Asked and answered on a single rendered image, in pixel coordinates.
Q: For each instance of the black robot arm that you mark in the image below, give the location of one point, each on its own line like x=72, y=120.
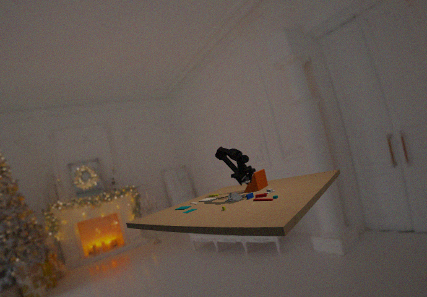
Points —
x=237, y=156

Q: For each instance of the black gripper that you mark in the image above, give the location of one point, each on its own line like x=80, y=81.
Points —
x=236, y=175

